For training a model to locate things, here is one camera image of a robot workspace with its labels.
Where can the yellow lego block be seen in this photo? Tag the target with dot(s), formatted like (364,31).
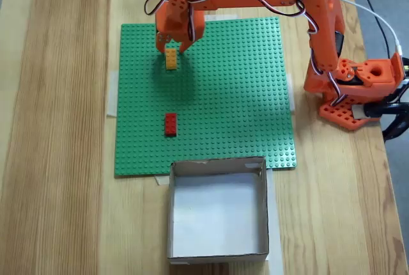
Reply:
(171,60)

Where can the red lego block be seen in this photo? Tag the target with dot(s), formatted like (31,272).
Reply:
(170,124)

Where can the green lego baseplate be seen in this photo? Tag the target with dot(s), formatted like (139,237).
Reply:
(207,140)

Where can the open cardboard box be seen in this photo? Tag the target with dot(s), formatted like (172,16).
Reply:
(217,211)

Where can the masking tape strip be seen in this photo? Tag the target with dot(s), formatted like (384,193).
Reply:
(223,17)
(112,96)
(161,179)
(276,224)
(292,105)

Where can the black table clamp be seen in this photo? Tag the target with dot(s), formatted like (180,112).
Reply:
(383,110)

